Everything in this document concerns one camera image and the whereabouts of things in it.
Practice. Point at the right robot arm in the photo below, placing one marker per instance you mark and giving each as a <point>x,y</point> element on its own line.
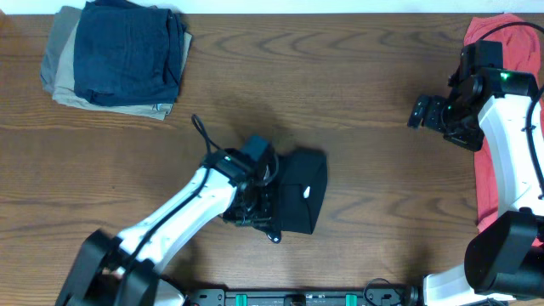
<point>500,109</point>

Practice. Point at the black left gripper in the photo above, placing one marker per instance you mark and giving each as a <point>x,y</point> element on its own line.
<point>263,211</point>

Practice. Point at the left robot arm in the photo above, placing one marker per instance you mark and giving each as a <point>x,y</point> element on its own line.
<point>126,269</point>

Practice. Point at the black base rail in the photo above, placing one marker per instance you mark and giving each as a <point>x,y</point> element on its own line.
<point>379,295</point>

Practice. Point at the folded navy blue garment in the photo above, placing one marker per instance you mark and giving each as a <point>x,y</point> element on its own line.
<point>126,11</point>

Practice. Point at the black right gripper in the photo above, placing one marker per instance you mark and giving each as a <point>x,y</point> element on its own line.
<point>431,112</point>

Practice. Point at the black t-shirt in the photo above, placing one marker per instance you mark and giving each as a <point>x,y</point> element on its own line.
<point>302,187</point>

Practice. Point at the red t-shirt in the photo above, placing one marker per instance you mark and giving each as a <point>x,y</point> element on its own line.
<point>521,52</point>

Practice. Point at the folded beige garment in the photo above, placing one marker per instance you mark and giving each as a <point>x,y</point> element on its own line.
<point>68,85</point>

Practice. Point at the folded grey garment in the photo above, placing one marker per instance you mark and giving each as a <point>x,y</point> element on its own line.
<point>64,22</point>

